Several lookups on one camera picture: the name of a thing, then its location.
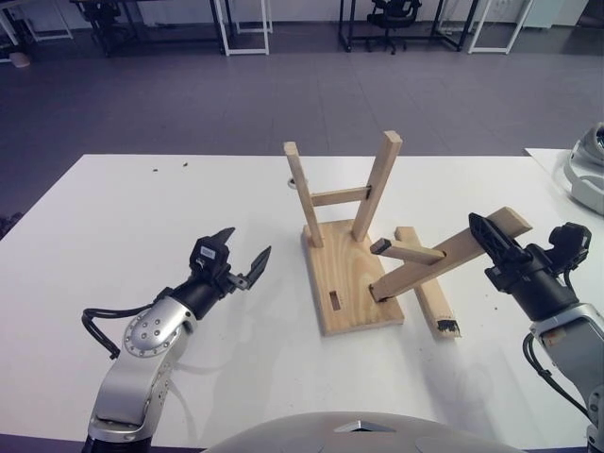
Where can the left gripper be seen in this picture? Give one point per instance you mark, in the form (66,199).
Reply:
(200,297)

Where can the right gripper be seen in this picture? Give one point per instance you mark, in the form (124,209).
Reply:
(538,283)

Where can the wooden leg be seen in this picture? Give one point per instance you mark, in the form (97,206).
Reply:
(439,264)
(377,184)
(304,193)
(436,302)

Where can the wooden cross bar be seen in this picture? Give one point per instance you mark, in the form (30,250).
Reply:
(406,252)
(337,196)

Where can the wooden seat board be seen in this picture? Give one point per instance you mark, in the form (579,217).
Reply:
(347,288)

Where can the white headset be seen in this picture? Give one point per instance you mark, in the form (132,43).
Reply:
(585,174)

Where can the black office chair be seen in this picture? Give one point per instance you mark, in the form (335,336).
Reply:
(394,19)

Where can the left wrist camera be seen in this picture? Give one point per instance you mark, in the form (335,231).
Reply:
(207,257)

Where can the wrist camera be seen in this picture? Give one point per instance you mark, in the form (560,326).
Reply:
(207,257)
(572,239)

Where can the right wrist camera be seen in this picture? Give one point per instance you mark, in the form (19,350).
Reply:
(572,239)

